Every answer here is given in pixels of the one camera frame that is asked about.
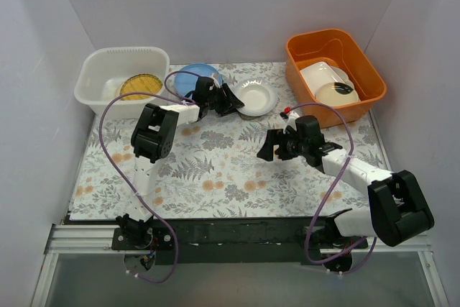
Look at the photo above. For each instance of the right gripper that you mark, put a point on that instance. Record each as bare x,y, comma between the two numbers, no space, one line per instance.
281,147

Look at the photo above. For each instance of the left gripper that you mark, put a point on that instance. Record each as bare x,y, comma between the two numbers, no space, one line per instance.
221,100

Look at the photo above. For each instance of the white scalloped bowl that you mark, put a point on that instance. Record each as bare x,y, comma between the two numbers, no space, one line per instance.
258,95

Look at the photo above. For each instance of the woven bamboo tray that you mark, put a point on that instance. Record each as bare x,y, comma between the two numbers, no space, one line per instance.
145,83

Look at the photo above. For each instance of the speckled ceramic saucer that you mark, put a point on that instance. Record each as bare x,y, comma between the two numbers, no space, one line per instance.
250,118

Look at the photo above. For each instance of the cream and blue plate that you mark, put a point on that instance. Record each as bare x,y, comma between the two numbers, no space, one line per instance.
117,92

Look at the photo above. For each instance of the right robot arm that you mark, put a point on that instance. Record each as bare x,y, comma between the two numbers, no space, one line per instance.
397,208

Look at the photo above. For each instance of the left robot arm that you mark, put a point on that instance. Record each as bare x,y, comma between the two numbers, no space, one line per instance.
153,136

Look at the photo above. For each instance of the orange plastic bin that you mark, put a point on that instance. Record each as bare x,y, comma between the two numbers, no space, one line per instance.
317,60

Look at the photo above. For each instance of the white plastic bin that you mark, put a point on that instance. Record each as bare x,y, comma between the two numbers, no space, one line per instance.
105,69

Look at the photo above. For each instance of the floral table mat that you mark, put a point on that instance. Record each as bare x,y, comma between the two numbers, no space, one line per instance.
212,171

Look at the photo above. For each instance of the blue round plate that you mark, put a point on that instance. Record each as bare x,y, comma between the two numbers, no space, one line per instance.
185,81

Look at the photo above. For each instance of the cream plate with black mark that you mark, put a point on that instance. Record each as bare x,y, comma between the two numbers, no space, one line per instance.
337,94

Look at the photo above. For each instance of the white rectangular dish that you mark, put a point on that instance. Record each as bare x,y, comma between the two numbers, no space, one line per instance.
318,74

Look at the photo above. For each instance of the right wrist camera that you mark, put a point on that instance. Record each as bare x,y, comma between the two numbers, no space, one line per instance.
289,114

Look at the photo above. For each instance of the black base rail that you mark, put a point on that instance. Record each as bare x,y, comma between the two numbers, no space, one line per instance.
231,240

